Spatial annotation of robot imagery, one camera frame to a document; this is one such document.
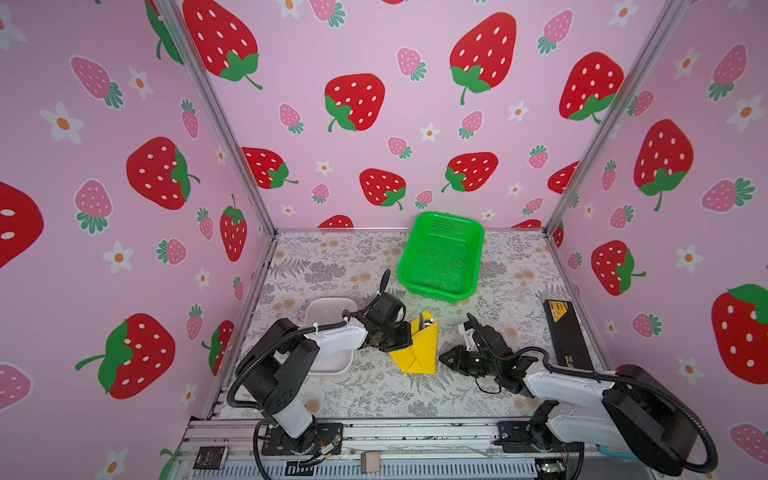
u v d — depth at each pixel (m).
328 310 0.93
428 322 0.94
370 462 0.69
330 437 0.73
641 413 0.42
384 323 0.72
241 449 0.73
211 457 0.70
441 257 1.13
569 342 0.88
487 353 0.67
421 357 0.86
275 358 0.51
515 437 0.73
